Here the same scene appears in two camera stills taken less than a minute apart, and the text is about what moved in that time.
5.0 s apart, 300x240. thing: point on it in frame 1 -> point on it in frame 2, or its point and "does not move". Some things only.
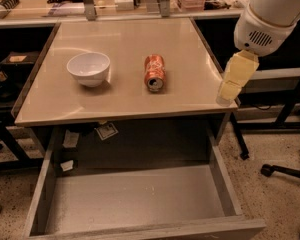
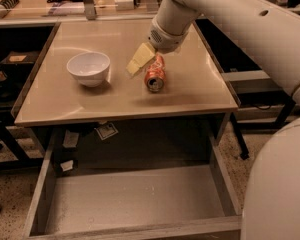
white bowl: x=90 y=68 does not move
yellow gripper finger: x=240 y=69 -> x=144 y=54
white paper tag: x=106 y=132 does not move
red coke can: x=154 y=73 does not move
